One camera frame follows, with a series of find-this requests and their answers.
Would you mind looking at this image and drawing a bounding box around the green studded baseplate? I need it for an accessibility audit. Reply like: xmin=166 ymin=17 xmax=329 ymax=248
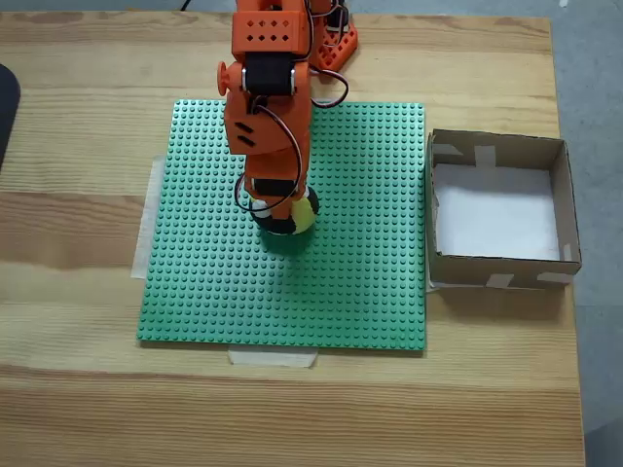
xmin=135 ymin=99 xmax=429 ymax=354

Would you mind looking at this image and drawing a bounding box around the red white black servo wire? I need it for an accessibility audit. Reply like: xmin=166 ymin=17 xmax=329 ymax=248
xmin=236 ymin=94 xmax=303 ymax=215

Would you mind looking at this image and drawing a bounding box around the black rounded object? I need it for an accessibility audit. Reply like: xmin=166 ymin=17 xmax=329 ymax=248
xmin=0 ymin=62 xmax=23 ymax=171

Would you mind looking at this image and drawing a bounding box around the brown cardboard box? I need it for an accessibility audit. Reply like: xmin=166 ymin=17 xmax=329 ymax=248
xmin=425 ymin=128 xmax=584 ymax=292

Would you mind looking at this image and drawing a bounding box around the yellow white black ball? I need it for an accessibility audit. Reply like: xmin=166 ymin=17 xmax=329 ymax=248
xmin=248 ymin=187 xmax=321 ymax=237

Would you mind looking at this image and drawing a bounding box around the white paper sheet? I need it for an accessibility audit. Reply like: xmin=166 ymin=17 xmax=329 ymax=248
xmin=431 ymin=163 xmax=562 ymax=262

